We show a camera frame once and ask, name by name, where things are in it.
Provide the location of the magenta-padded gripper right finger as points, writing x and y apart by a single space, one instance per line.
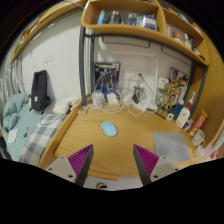
160 166

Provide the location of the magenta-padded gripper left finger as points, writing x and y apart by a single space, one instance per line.
63 166

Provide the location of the light blue computer mouse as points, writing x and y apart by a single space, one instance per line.
109 128

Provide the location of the grey mouse pad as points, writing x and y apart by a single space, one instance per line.
170 146

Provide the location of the blue plaid blanket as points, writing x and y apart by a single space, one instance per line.
40 140

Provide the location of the small white container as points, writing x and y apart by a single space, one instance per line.
200 151

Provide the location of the white mug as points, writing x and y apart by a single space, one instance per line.
198 137

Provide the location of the small blue box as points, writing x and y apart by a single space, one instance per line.
187 125

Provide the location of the small white desk clock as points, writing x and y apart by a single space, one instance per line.
170 116

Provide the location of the white lotion bottle red cap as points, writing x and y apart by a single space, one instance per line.
182 116

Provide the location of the red and yellow chips can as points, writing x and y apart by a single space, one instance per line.
198 123

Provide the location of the teal-sheeted bed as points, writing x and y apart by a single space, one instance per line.
25 121

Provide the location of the white paper sheet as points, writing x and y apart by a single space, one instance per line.
12 136

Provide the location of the white crumpled cloth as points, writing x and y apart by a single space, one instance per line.
63 106

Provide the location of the white power strip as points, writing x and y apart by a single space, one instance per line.
139 106

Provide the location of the brown tree creature figure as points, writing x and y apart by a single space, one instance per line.
166 96

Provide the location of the teal pillow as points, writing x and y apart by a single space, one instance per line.
13 110

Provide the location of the clear domed plastic container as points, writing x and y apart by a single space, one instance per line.
97 99

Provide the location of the black backpack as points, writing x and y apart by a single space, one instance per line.
39 90

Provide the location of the white charger block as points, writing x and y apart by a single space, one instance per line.
112 99

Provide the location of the colourful figure picture box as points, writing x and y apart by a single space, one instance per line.
178 75

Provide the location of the blue robot model kit box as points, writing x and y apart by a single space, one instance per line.
106 76

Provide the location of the wooden shelf unit with items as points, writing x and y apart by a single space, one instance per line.
133 31

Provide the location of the wooden shelf over bed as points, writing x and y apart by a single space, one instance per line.
50 16

